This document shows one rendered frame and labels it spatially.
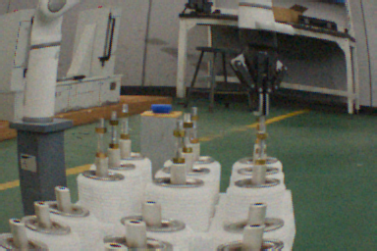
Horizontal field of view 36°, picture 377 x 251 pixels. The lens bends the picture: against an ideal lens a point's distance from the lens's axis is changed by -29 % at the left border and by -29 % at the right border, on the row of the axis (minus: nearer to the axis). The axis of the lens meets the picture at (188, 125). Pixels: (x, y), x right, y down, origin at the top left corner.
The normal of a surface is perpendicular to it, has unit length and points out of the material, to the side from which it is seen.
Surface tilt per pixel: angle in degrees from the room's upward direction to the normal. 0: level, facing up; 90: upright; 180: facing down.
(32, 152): 90
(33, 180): 85
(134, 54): 90
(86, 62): 90
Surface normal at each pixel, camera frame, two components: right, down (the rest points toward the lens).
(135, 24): -0.39, 0.08
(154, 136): -0.09, 0.10
